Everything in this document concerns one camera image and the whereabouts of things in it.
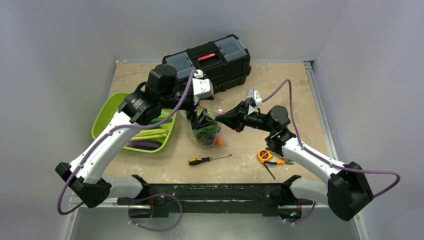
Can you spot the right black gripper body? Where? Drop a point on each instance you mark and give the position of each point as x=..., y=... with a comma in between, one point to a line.
x=245, y=117

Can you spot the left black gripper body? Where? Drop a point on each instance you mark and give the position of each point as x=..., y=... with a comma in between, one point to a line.
x=189, y=104

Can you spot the green leafy vegetable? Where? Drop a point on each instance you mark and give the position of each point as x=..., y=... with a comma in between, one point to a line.
x=205, y=132

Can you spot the clear zip top bag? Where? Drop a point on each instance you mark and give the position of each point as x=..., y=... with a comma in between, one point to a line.
x=212, y=114

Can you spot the black grape bunch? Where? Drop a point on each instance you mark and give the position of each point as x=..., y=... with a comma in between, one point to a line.
x=207, y=142

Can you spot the orange green mango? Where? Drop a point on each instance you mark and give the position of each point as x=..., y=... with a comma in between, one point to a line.
x=219, y=140

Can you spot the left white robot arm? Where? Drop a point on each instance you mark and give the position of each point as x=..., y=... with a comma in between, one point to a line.
x=151, y=104

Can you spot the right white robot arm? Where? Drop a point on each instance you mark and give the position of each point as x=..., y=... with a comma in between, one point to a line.
x=342, y=187

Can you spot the orange tape measure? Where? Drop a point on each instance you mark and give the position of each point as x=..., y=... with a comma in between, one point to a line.
x=264, y=156

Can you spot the green cucumber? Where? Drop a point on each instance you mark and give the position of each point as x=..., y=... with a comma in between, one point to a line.
x=160, y=119

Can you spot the black yellow screwdriver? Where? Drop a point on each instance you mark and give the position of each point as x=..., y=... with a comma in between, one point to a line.
x=200, y=160

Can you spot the orange black pliers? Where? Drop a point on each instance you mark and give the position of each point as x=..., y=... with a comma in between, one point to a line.
x=278, y=162

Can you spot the green celery stalks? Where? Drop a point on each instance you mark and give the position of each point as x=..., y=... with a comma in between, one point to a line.
x=156, y=134

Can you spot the black plastic toolbox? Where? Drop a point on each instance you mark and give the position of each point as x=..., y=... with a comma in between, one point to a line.
x=225, y=61

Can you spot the purple eggplant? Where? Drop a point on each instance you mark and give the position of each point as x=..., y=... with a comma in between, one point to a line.
x=148, y=145

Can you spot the green plastic tray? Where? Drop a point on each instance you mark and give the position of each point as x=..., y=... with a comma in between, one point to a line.
x=107, y=112

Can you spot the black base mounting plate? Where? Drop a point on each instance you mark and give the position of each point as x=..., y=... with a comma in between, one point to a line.
x=267, y=199

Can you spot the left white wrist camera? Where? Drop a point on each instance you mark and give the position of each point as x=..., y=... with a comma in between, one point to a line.
x=202, y=86

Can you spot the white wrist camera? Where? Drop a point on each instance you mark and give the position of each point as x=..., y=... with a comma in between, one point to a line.
x=253, y=99
x=202, y=86

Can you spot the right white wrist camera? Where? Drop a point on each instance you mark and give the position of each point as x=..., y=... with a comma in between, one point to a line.
x=253, y=99

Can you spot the aluminium frame rails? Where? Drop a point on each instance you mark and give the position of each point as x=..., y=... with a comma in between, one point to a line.
x=315, y=100

